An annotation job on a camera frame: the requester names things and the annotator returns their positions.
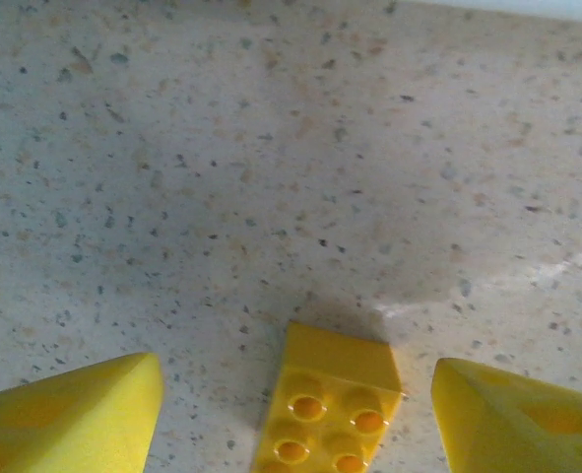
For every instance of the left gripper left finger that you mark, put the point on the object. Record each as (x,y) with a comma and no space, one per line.
(64,424)

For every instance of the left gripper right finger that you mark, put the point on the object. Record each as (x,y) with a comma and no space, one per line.
(517,428)

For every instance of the yellow lego brick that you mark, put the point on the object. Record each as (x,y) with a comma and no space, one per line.
(330,394)

